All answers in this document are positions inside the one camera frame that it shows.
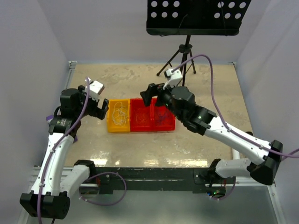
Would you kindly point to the white cylinder post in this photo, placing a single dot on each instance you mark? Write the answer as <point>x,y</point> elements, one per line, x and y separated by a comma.
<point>235,154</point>

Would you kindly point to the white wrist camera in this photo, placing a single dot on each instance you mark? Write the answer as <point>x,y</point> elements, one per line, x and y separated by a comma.
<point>94,90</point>
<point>173,77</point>

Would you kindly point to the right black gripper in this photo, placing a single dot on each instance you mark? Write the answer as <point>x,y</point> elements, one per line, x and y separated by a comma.
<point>153,90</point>

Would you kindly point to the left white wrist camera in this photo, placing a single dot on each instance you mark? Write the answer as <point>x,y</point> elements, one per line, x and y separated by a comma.
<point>94,90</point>

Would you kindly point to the black music stand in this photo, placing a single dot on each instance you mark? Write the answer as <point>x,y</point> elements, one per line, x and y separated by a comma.
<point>194,17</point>

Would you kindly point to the aluminium rail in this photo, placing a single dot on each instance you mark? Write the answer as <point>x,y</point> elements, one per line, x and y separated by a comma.
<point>240,181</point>
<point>71,69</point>

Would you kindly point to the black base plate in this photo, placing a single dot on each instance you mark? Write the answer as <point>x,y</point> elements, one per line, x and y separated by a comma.
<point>154,179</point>

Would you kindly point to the yellow plastic bin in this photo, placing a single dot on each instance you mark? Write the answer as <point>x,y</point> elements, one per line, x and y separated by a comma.
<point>118,116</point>

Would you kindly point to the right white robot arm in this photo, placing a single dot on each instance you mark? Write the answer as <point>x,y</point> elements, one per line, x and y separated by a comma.
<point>262,158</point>

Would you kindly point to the purple holder block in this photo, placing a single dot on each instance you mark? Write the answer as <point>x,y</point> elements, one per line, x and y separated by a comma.
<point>50,117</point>

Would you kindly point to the red double compartment bin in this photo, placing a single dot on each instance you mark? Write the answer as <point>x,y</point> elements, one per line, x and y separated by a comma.
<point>150,119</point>

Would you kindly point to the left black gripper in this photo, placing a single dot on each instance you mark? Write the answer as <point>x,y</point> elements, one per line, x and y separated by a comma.
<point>97,112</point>

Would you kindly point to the aluminium front rail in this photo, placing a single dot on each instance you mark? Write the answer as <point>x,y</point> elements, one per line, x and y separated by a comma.
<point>240,181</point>

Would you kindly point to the aluminium left rail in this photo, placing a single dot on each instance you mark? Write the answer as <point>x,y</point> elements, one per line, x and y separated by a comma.
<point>71,69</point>

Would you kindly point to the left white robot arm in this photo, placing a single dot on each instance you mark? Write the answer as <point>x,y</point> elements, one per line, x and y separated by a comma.
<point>50,196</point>

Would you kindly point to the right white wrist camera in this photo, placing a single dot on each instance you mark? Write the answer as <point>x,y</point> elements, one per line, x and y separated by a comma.
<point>173,77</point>

